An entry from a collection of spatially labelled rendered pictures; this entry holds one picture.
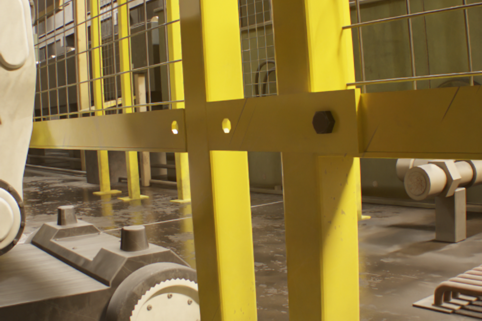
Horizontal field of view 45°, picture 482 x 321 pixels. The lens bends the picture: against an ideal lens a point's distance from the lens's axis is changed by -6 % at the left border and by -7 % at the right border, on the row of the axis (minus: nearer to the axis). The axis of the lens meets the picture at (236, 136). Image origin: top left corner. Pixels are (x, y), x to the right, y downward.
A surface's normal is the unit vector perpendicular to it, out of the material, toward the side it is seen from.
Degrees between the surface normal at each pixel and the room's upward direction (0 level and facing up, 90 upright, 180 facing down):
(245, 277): 90
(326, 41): 90
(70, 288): 0
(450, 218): 90
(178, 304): 90
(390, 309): 0
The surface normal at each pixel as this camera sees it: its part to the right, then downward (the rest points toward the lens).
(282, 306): -0.06, -1.00
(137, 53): -0.81, 0.07
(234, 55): 0.59, 0.00
